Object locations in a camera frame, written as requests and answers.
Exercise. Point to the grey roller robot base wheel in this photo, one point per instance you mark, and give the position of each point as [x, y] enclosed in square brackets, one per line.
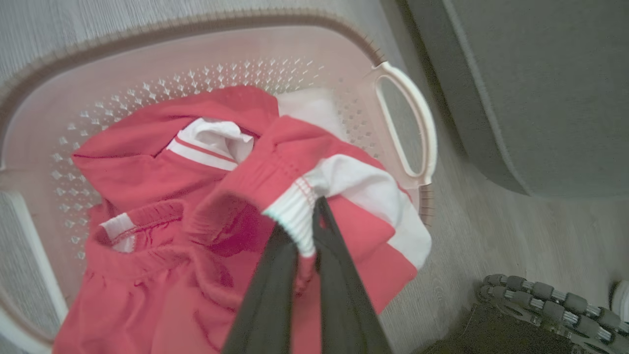
[555, 309]

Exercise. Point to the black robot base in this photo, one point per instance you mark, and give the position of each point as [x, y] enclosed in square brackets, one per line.
[491, 334]

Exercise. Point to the white rounded object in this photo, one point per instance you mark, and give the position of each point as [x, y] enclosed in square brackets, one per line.
[621, 300]

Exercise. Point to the red shorts with elastic waistband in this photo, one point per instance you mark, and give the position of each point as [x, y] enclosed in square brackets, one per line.
[147, 295]

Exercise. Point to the grey fabric sofa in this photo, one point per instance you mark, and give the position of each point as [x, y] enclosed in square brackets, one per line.
[540, 88]

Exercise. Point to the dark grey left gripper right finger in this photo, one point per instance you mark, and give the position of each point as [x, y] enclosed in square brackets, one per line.
[344, 305]

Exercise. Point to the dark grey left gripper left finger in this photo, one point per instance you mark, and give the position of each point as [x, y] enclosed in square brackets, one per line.
[268, 305]

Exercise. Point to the red jersey with white stripes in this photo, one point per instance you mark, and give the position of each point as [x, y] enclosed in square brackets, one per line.
[344, 221]

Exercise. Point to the white perforated plastic laundry basket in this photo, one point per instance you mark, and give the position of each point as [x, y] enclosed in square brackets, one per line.
[147, 64]

